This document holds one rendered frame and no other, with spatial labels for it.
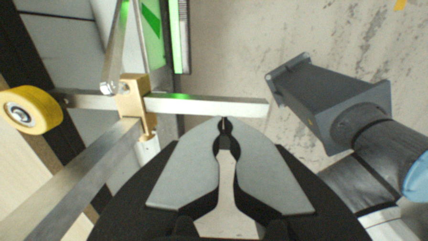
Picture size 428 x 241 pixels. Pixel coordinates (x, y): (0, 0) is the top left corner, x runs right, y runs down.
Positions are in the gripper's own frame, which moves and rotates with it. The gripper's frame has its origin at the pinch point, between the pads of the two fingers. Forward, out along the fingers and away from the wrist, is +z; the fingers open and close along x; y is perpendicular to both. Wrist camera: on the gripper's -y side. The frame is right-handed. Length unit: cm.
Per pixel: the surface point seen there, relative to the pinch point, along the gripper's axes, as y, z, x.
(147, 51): -3.3, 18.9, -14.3
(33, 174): 21.0, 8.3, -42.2
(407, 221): 182, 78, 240
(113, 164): 10.1, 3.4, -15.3
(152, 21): -8.5, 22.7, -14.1
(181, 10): -10.9, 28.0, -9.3
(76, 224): 45, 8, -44
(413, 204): 154, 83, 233
